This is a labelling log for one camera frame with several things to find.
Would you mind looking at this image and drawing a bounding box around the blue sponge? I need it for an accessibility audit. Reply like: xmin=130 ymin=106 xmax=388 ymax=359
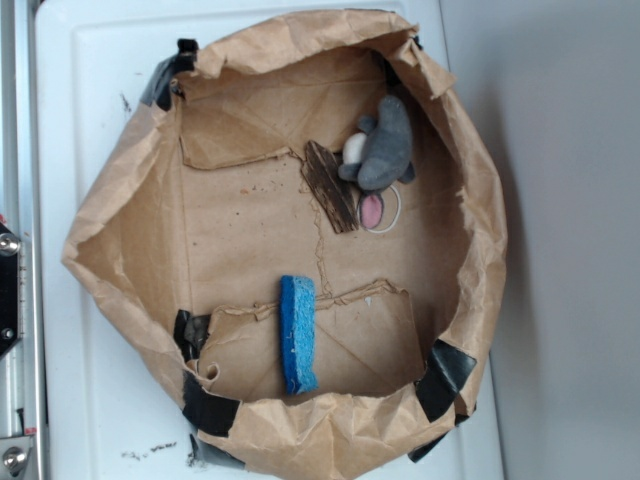
xmin=279 ymin=275 xmax=318 ymax=395

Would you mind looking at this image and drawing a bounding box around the brown paper bag bin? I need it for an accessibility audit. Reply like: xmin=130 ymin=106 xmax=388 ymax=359
xmin=63 ymin=9 xmax=507 ymax=479

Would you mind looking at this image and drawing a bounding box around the dark wooden bark piece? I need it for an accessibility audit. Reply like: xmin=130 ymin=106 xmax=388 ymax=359
xmin=301 ymin=140 xmax=359 ymax=234

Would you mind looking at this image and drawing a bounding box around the grey plush mouse toy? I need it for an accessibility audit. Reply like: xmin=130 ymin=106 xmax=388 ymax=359
xmin=338 ymin=95 xmax=415 ymax=229

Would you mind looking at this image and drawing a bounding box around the black tape inner left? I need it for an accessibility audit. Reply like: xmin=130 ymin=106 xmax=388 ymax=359
xmin=173 ymin=310 xmax=211 ymax=362

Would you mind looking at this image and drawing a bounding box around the black tape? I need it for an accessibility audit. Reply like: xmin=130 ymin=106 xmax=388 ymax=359
xmin=415 ymin=340 xmax=477 ymax=422
xmin=140 ymin=39 xmax=199 ymax=112
xmin=173 ymin=310 xmax=211 ymax=362
xmin=182 ymin=371 xmax=241 ymax=438

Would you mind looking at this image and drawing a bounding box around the black tape bottom right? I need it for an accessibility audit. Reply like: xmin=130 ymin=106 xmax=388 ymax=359
xmin=415 ymin=340 xmax=477 ymax=422

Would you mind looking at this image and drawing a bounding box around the black tape bottom left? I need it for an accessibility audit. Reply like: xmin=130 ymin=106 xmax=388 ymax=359
xmin=182 ymin=371 xmax=241 ymax=438

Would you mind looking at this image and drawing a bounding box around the black tape top left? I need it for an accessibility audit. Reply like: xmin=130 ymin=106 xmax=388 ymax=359
xmin=140 ymin=39 xmax=199 ymax=112

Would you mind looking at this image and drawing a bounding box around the black bracket with screws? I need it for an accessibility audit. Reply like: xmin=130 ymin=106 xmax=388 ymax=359
xmin=1 ymin=223 xmax=23 ymax=358

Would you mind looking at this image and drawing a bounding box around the metal rail frame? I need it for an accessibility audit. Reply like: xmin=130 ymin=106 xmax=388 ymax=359
xmin=1 ymin=1 xmax=49 ymax=479

